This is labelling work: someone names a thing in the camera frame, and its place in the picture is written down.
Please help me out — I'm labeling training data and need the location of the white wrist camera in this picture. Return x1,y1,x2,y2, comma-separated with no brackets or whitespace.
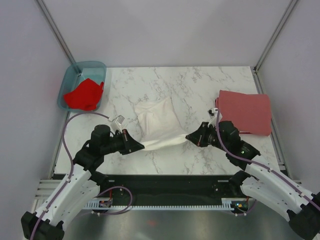
207,107,222,125
109,115,125,132

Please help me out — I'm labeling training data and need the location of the bright red t shirt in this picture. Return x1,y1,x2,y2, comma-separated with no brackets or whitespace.
63,78,104,111

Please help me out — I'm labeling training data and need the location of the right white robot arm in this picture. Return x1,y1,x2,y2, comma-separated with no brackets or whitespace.
185,121,320,240

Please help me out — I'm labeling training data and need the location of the left aluminium frame post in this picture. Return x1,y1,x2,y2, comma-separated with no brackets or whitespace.
35,0,76,64

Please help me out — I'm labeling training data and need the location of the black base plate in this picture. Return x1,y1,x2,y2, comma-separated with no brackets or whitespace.
100,174,247,206

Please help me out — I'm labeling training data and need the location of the white t shirt red print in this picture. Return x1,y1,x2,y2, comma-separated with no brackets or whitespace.
134,97,187,151

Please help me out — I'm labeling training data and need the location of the white slotted cable duct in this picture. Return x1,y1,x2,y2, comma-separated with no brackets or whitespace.
82,199,234,211

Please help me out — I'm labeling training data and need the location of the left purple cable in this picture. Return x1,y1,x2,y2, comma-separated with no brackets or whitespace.
29,111,133,240

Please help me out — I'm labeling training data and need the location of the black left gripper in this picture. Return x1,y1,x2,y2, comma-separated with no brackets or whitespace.
101,129,144,155

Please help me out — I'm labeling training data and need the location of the teal plastic bin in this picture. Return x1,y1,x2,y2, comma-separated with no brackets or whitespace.
57,61,111,113

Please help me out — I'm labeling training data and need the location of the right aluminium frame post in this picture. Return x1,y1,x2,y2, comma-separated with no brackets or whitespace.
252,0,300,73

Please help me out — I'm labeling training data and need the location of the folded maroon t shirt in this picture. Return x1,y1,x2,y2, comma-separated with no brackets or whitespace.
215,90,272,136

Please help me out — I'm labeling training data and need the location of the purple cable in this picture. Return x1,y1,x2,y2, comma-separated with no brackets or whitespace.
216,108,320,217
29,111,133,240

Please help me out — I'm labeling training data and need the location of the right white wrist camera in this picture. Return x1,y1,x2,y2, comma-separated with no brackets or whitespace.
207,107,222,125

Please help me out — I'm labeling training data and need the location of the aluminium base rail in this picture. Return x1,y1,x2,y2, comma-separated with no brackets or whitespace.
34,177,305,200

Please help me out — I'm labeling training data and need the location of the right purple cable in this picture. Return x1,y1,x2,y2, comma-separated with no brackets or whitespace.
216,108,320,217

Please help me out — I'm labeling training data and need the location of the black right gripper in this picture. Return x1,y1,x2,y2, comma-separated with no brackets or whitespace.
186,121,229,152

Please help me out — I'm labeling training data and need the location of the aluminium frame post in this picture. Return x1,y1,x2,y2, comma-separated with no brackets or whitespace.
252,0,300,73
35,0,76,64

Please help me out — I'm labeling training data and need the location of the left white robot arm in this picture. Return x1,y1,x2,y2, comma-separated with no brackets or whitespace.
21,124,145,240

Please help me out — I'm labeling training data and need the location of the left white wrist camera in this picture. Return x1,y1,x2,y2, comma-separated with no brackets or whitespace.
109,115,125,132

